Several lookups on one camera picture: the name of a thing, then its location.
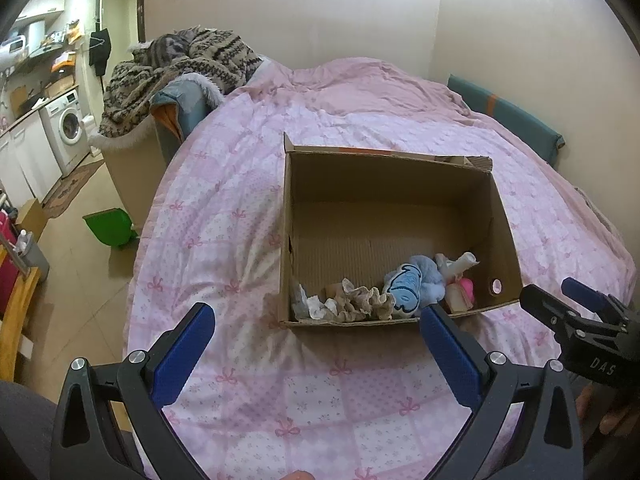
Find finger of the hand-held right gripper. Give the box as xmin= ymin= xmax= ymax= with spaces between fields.
xmin=561 ymin=277 xmax=640 ymax=332
xmin=520 ymin=284 xmax=584 ymax=334

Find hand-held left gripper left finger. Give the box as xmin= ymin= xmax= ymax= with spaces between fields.
xmin=50 ymin=302 xmax=217 ymax=480

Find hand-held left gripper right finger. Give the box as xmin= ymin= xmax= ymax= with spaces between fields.
xmin=419 ymin=304 xmax=586 ymax=480

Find beige ruffled knit cloth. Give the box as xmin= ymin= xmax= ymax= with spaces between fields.
xmin=322 ymin=282 xmax=396 ymax=322

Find pale peach soft toy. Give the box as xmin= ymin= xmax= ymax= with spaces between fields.
xmin=445 ymin=284 xmax=474 ymax=314

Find person's right hand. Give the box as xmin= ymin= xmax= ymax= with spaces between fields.
xmin=575 ymin=382 xmax=633 ymax=436

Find blue plush toy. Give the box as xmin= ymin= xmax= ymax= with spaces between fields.
xmin=382 ymin=255 xmax=446 ymax=319

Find green plastic dustpan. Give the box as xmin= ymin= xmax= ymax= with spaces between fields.
xmin=82 ymin=208 xmax=141 ymax=251

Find pink patterned bedspread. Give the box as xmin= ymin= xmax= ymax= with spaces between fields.
xmin=122 ymin=57 xmax=632 ymax=480

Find wooden chair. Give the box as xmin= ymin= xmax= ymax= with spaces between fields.
xmin=0 ymin=240 xmax=43 ymax=382

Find person's grey trousers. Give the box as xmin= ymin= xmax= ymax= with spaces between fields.
xmin=0 ymin=380 xmax=58 ymax=480

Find grey bin with bottles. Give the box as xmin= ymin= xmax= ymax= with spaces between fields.
xmin=12 ymin=230 xmax=51 ymax=283

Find beige armchair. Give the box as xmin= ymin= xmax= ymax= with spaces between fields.
xmin=90 ymin=125 xmax=172 ymax=222

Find teal padded headboard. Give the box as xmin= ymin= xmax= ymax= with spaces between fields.
xmin=446 ymin=74 xmax=566 ymax=168

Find brown door mat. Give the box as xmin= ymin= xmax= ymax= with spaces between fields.
xmin=42 ymin=162 xmax=103 ymax=218

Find red bag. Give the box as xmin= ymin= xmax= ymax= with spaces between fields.
xmin=0 ymin=210 xmax=16 ymax=313

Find small cardboard box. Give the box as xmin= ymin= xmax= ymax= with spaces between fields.
xmin=15 ymin=199 xmax=49 ymax=236

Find white kitchen cabinets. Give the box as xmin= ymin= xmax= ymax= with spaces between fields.
xmin=0 ymin=110 xmax=53 ymax=206

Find blue jacket with fur trim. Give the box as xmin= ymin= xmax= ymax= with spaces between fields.
xmin=150 ymin=72 xmax=226 ymax=147

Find white washing machine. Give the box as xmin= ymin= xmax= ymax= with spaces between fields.
xmin=39 ymin=89 xmax=86 ymax=177

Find brown patterned knit blanket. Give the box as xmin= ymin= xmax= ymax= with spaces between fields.
xmin=97 ymin=27 xmax=263 ymax=138

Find grey tabby cat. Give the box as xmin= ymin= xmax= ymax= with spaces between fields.
xmin=131 ymin=27 xmax=202 ymax=69

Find black hanging clothes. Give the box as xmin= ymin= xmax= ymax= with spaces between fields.
xmin=89 ymin=27 xmax=112 ymax=77

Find cluttered kitchen shelf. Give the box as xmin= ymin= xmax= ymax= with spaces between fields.
xmin=0 ymin=10 xmax=81 ymax=72

